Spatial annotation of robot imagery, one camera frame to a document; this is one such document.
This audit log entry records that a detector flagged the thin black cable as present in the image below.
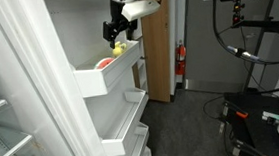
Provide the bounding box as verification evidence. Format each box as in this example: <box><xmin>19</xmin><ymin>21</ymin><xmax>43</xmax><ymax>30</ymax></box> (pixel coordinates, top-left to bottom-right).
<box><xmin>201</xmin><ymin>95</ymin><xmax>228</xmax><ymax>123</ymax></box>

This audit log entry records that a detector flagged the black robot cart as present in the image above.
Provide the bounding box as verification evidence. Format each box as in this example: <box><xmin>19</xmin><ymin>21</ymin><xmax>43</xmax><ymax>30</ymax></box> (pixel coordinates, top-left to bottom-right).
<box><xmin>215</xmin><ymin>87</ymin><xmax>279</xmax><ymax>156</ymax></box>

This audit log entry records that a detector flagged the red white plush toy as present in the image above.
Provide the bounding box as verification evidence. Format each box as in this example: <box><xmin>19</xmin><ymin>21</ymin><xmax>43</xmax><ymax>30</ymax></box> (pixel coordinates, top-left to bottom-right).
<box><xmin>93</xmin><ymin>56</ymin><xmax>117</xmax><ymax>72</ymax></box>

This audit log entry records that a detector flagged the white fridge door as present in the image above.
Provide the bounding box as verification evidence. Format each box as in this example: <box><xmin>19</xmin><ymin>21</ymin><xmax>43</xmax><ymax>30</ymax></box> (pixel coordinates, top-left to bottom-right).
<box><xmin>41</xmin><ymin>0</ymin><xmax>155</xmax><ymax>156</ymax></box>

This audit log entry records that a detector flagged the orange clamp handle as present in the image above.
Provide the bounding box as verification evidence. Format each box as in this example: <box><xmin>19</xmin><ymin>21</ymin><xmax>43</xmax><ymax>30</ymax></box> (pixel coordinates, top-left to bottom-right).
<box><xmin>234</xmin><ymin>110</ymin><xmax>250</xmax><ymax>121</ymax></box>

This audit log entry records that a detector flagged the yellow banana plush toy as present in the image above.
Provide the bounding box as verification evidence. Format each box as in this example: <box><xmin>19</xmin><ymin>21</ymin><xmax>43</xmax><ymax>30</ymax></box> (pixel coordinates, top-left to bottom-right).
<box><xmin>111</xmin><ymin>40</ymin><xmax>129</xmax><ymax>59</ymax></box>

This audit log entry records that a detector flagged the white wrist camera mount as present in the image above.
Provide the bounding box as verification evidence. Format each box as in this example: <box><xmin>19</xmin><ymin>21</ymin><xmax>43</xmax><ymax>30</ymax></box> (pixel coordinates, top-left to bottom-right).
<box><xmin>119</xmin><ymin>0</ymin><xmax>162</xmax><ymax>23</ymax></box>

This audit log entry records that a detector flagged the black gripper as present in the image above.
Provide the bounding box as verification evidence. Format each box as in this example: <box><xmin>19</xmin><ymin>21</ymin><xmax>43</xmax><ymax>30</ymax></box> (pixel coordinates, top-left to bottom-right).
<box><xmin>99</xmin><ymin>0</ymin><xmax>141</xmax><ymax>51</ymax></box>

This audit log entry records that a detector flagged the white door bin with divider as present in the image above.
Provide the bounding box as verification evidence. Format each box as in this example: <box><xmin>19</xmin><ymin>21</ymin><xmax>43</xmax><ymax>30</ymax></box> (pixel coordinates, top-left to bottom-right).
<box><xmin>95</xmin><ymin>86</ymin><xmax>154</xmax><ymax>156</ymax></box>

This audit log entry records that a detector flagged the white fridge body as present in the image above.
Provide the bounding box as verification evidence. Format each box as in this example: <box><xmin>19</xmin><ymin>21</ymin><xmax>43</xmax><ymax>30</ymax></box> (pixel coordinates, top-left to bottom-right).
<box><xmin>0</xmin><ymin>0</ymin><xmax>111</xmax><ymax>156</ymax></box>

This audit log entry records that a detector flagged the grey metal door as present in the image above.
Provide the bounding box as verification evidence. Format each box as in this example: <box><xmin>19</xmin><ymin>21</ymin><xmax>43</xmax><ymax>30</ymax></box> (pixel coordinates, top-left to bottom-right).
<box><xmin>177</xmin><ymin>0</ymin><xmax>279</xmax><ymax>97</ymax></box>

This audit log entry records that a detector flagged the green white box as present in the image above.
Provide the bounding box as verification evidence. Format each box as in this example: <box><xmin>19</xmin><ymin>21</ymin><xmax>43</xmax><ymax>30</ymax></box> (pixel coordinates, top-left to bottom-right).
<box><xmin>260</xmin><ymin>109</ymin><xmax>279</xmax><ymax>127</ymax></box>

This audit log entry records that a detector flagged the red fire extinguisher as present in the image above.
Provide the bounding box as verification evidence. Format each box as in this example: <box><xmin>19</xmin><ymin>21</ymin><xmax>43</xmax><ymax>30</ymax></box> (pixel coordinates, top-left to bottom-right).
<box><xmin>172</xmin><ymin>38</ymin><xmax>189</xmax><ymax>77</ymax></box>

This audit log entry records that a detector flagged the white low door bin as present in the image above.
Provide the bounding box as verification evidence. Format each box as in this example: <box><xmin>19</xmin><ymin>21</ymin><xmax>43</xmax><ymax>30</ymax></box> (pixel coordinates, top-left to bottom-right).
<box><xmin>121</xmin><ymin>120</ymin><xmax>153</xmax><ymax>156</ymax></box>

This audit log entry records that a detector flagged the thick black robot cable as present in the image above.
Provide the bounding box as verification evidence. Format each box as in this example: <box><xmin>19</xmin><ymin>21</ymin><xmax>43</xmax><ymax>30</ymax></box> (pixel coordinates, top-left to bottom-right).
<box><xmin>210</xmin><ymin>0</ymin><xmax>279</xmax><ymax>98</ymax></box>

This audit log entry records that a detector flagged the wooden cabinet panel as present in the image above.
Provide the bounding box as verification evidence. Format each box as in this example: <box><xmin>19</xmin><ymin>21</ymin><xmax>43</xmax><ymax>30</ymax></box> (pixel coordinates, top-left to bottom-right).
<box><xmin>126</xmin><ymin>0</ymin><xmax>178</xmax><ymax>105</ymax></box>

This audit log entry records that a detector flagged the black camera stand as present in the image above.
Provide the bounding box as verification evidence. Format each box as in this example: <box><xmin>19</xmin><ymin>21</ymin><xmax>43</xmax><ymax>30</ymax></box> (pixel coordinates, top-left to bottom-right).
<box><xmin>229</xmin><ymin>0</ymin><xmax>279</xmax><ymax>94</ymax></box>

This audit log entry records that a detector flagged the white door bin with toys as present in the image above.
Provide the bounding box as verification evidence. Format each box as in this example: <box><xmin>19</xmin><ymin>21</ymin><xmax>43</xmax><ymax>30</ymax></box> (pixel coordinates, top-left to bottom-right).
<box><xmin>70</xmin><ymin>39</ymin><xmax>146</xmax><ymax>100</ymax></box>

